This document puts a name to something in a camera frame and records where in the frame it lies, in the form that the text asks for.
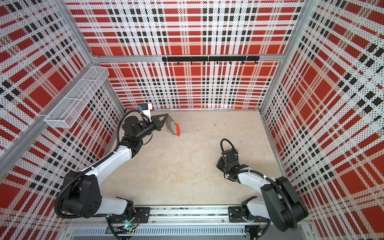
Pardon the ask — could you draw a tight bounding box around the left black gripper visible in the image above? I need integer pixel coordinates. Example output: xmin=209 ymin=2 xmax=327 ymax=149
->
xmin=135 ymin=113 xmax=169 ymax=140

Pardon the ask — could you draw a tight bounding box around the silver keyring with red handle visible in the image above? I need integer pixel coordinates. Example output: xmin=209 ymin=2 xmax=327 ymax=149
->
xmin=165 ymin=114 xmax=181 ymax=137

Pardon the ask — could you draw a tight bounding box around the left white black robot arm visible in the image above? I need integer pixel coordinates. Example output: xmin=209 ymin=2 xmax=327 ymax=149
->
xmin=54 ymin=110 xmax=172 ymax=222

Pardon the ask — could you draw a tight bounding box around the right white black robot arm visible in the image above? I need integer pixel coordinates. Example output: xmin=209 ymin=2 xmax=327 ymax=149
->
xmin=216 ymin=139 xmax=309 ymax=232

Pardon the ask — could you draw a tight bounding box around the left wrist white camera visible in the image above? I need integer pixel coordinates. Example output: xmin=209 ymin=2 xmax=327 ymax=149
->
xmin=138 ymin=103 xmax=153 ymax=122

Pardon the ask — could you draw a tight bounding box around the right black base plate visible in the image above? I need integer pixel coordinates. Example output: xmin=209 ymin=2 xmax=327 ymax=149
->
xmin=228 ymin=206 xmax=269 ymax=223

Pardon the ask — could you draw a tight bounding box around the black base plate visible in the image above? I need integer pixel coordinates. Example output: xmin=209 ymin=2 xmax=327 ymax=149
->
xmin=228 ymin=206 xmax=269 ymax=223
xmin=109 ymin=207 xmax=151 ymax=224

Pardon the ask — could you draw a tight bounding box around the black hook rail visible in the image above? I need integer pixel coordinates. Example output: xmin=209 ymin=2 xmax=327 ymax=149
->
xmin=162 ymin=56 xmax=260 ymax=64

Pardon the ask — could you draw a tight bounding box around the aluminium front rail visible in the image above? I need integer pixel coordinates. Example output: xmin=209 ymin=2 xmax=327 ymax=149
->
xmin=61 ymin=205 xmax=316 ymax=240

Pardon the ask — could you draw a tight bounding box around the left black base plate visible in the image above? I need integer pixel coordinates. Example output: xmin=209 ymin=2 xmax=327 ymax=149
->
xmin=109 ymin=207 xmax=151 ymax=224

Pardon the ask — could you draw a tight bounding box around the white wire mesh basket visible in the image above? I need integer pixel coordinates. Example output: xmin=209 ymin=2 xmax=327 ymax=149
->
xmin=45 ymin=66 xmax=109 ymax=129

